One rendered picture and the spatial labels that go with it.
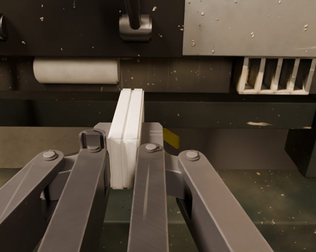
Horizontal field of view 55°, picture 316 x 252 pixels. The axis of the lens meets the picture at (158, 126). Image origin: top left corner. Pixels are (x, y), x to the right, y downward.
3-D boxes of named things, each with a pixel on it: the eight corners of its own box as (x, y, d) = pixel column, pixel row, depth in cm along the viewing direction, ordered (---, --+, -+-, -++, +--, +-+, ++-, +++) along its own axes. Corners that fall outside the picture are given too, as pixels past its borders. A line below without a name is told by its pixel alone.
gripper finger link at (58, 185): (105, 201, 14) (38, 201, 14) (117, 144, 18) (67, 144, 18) (103, 173, 13) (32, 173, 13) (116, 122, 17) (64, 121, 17)
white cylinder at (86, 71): (45, 78, 32) (120, 78, 32) (35, 87, 30) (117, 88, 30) (41, 49, 31) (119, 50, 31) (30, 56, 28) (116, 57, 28)
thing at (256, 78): (296, 85, 33) (308, 95, 30) (231, 84, 33) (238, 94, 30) (304, 48, 31) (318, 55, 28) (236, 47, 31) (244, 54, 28)
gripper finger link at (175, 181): (136, 173, 13) (206, 173, 13) (141, 121, 17) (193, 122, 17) (137, 200, 14) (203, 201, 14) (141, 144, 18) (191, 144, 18)
